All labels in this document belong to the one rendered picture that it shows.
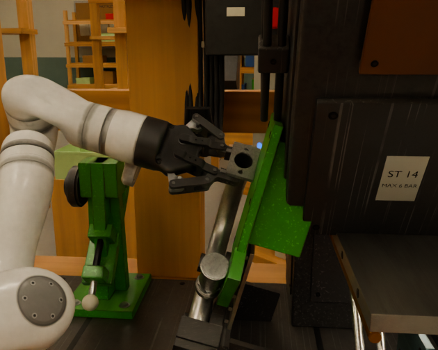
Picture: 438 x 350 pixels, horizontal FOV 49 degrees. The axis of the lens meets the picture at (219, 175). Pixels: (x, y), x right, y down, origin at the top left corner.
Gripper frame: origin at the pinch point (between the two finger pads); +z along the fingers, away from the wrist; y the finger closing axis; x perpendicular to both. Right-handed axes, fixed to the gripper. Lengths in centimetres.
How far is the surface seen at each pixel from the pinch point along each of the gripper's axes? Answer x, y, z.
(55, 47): 787, 649, -458
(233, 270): -2.8, -16.2, 3.3
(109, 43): 697, 625, -313
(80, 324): 27.0, -22.7, -18.1
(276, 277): 40.1, -0.1, 15.5
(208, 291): 4.5, -17.4, 1.2
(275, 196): -7.3, -6.9, 5.9
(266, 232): -3.8, -10.4, 6.1
